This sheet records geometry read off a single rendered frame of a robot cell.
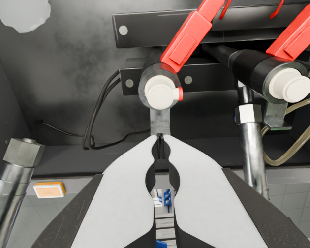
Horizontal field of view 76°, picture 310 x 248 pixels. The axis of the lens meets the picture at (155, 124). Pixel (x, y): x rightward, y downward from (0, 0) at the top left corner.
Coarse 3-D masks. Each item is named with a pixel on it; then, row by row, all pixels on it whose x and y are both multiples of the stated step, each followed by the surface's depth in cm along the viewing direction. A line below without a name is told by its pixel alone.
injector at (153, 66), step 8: (152, 48) 27; (160, 48) 27; (152, 56) 17; (160, 56) 17; (144, 64) 17; (152, 64) 14; (160, 64) 13; (144, 72) 13; (152, 72) 12; (160, 72) 12; (168, 72) 12; (144, 80) 12; (176, 80) 12; (144, 88) 14; (176, 88) 13; (144, 96) 13; (144, 104) 13
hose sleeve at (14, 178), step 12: (12, 168) 13; (24, 168) 13; (0, 180) 13; (12, 180) 13; (24, 180) 14; (0, 192) 13; (12, 192) 13; (24, 192) 14; (0, 204) 13; (12, 204) 13; (0, 216) 13; (12, 216) 13; (0, 228) 13; (12, 228) 14; (0, 240) 13
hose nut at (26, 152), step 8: (16, 144) 13; (24, 144) 13; (32, 144) 14; (40, 144) 15; (8, 152) 13; (16, 152) 13; (24, 152) 13; (32, 152) 14; (40, 152) 14; (8, 160) 13; (16, 160) 13; (24, 160) 13; (32, 160) 14
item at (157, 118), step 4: (152, 112) 14; (156, 112) 14; (160, 112) 14; (164, 112) 14; (168, 112) 14; (152, 116) 14; (156, 116) 14; (160, 116) 14; (164, 116) 14; (168, 116) 14; (152, 120) 14; (156, 120) 14; (160, 120) 14; (164, 120) 14; (168, 120) 14; (152, 124) 14; (156, 124) 14; (160, 124) 14; (164, 124) 14; (168, 124) 14
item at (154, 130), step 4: (152, 128) 14; (156, 128) 14; (160, 128) 14; (164, 128) 14; (168, 128) 14; (152, 132) 14; (156, 132) 14; (160, 132) 14; (164, 132) 14; (168, 132) 14
